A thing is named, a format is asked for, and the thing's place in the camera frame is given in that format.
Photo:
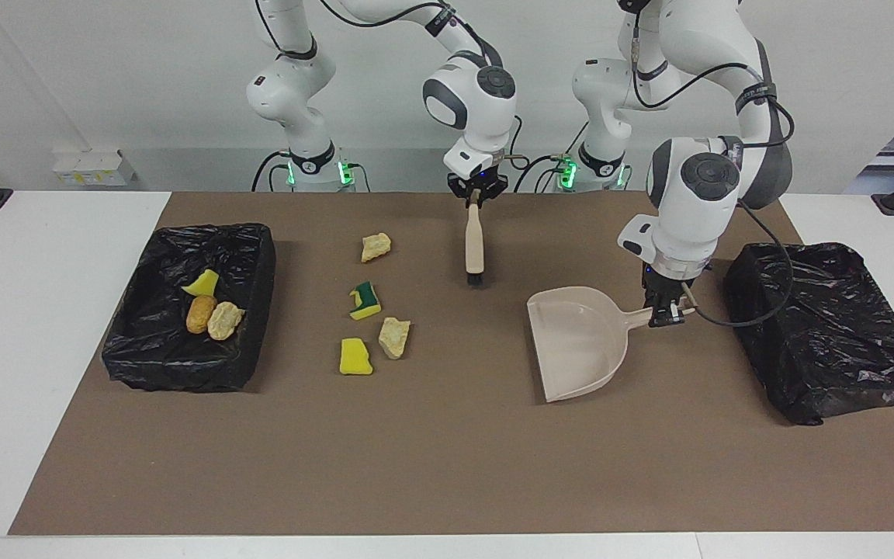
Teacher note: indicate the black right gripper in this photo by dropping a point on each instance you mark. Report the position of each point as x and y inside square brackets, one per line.
[478, 183]

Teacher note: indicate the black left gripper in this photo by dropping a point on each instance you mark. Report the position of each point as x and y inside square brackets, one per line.
[666, 287]

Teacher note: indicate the beige hand brush black bristles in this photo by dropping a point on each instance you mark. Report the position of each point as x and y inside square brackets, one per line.
[476, 241]

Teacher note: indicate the beige plastic dustpan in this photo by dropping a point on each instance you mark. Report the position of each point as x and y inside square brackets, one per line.
[579, 341]

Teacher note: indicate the pale beige sponge chunk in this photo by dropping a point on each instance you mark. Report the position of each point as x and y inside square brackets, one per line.
[394, 338]
[225, 320]
[375, 247]

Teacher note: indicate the green and yellow sponge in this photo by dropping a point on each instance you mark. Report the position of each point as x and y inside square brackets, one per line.
[365, 303]

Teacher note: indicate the yellow sponge block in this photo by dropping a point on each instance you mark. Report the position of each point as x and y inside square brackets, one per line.
[355, 359]

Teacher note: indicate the small notched yellow sponge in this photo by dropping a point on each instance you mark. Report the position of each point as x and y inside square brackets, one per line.
[200, 283]

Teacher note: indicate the orange-brown sponge chunk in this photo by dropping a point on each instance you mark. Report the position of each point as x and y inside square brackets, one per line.
[200, 314]

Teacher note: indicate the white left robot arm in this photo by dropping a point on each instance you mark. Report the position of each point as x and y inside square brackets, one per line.
[695, 202]

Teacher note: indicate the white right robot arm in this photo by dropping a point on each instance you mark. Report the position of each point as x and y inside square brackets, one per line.
[470, 101]

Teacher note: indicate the black bag lined bin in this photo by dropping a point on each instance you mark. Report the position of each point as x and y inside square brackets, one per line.
[819, 334]
[152, 349]

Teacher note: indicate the brown table mat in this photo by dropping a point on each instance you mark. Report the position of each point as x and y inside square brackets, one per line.
[447, 481]

